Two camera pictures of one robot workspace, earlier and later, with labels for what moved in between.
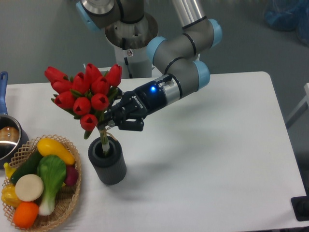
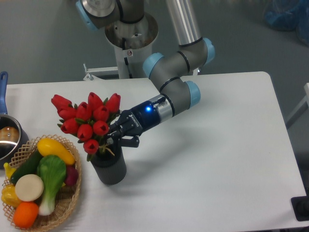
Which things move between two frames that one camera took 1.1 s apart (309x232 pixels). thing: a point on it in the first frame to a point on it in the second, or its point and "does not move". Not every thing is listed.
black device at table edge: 300,205 does not move
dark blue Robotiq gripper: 147,99 to 134,121
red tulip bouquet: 87,96 to 89,122
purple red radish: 72,175 does not move
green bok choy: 52,168 does not move
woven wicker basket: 65,197 does not move
